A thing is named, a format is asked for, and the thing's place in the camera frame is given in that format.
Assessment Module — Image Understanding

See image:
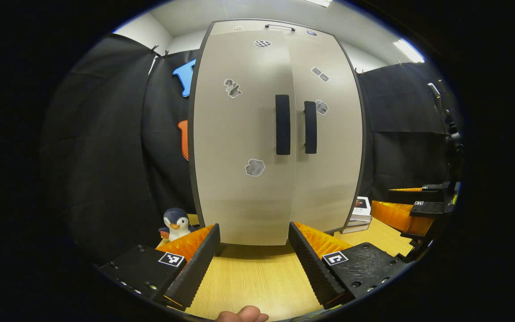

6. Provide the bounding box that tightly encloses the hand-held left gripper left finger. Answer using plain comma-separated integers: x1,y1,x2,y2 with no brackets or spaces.
99,223,221,310

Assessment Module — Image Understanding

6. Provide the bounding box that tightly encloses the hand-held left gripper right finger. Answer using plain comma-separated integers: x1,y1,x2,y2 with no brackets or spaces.
288,221,408,310

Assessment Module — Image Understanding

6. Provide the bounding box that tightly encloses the white shoe cabinet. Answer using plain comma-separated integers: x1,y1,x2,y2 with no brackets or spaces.
188,19,368,247

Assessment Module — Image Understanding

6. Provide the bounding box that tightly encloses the plush penguin toy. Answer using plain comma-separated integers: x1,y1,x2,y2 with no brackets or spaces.
158,208,196,242

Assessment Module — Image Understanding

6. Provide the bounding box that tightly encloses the thin white book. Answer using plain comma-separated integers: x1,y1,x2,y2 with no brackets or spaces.
342,216,373,234

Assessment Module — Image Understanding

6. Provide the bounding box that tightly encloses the black backdrop cloth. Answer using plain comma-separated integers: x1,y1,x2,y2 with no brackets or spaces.
38,34,461,264

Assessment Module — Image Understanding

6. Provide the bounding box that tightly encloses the black door handle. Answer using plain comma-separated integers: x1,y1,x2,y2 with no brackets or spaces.
275,94,291,156
304,101,317,154

